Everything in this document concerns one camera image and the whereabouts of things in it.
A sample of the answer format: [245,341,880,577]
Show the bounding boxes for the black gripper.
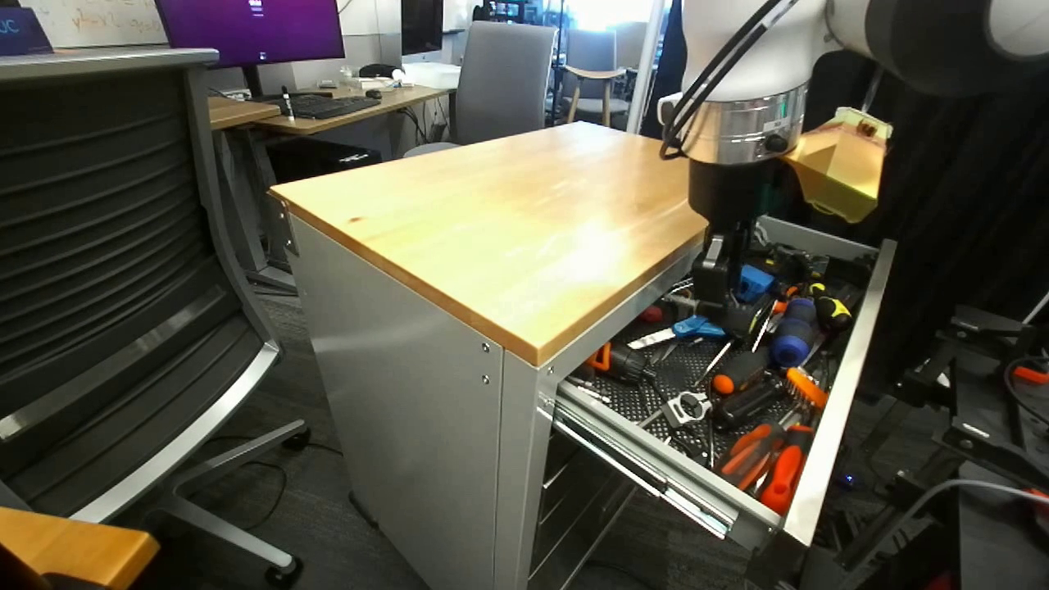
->
[684,157,787,301]

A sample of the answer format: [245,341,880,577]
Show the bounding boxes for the grey metal tool drawer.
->
[542,208,901,551]

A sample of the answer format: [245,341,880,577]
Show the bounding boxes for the small blue box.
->
[735,262,776,309]

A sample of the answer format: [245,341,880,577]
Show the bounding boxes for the light blue clamp tool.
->
[627,312,730,358]

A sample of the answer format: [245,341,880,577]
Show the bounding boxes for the silver ratchet piece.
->
[664,385,719,428]

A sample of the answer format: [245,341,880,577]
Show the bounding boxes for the wooden chair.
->
[559,61,638,132]

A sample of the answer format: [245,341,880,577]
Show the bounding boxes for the grey cabinet with wooden top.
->
[266,117,714,590]

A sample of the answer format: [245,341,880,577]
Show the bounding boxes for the grey office chair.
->
[405,16,561,160]

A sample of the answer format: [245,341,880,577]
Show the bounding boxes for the dark monitor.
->
[397,0,448,60]

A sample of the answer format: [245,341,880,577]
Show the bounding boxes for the black keyboard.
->
[285,87,387,121]

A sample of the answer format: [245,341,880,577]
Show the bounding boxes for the long wooden desk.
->
[208,81,454,143]

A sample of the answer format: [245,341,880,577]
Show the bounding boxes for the monitor with purple screen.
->
[152,0,349,102]

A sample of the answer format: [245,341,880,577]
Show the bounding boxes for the black mesh office chair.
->
[0,47,316,588]

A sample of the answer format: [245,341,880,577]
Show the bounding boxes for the wooden side desk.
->
[0,506,165,590]

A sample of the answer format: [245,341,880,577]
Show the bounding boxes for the blue and black box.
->
[0,2,57,60]

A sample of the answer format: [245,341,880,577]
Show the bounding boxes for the blue handled screwdriver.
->
[766,296,822,370]

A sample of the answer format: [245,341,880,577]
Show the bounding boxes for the yellow and black handled screwdriver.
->
[806,283,858,332]

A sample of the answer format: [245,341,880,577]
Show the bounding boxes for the orange handled pliers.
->
[587,341,621,381]

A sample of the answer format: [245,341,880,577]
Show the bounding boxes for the short orange handled screwdriver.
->
[780,364,834,414]

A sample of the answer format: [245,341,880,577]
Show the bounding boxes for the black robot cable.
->
[658,0,799,164]

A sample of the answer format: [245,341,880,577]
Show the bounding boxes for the slim orange handled screwdriver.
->
[719,420,780,486]

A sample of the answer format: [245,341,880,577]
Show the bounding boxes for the orange handled tool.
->
[758,438,809,519]

